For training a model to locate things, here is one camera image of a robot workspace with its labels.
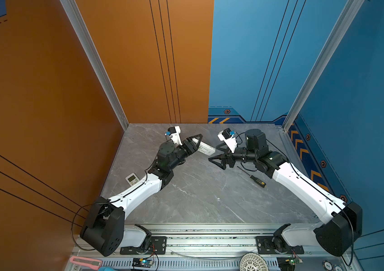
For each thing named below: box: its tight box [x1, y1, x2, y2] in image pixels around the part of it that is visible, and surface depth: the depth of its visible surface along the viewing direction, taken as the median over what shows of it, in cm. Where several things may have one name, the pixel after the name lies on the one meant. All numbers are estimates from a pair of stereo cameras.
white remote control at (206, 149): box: [197, 141, 216, 156], surface depth 76 cm
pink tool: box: [70, 255, 103, 270], surface depth 71 cm
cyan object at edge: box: [97, 266, 117, 271], surface depth 69 cm
